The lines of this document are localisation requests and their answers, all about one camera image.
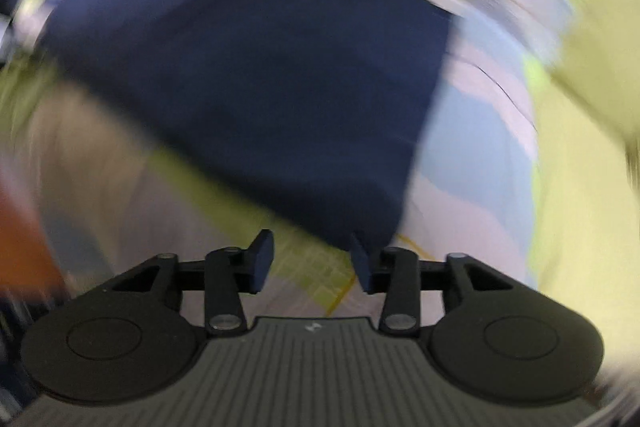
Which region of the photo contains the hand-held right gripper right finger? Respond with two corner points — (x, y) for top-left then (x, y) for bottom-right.
(349, 233), (514, 336)

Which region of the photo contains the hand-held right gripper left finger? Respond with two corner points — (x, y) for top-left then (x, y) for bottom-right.
(111, 229), (275, 336)

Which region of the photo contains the navy blue garment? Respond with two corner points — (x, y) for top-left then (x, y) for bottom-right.
(0, 0), (457, 254)

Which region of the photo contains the checkered blue green blanket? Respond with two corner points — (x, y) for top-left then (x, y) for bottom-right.
(0, 0), (581, 323)

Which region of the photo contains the light green bed sheet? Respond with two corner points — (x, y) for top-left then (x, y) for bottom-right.
(0, 0), (640, 408)

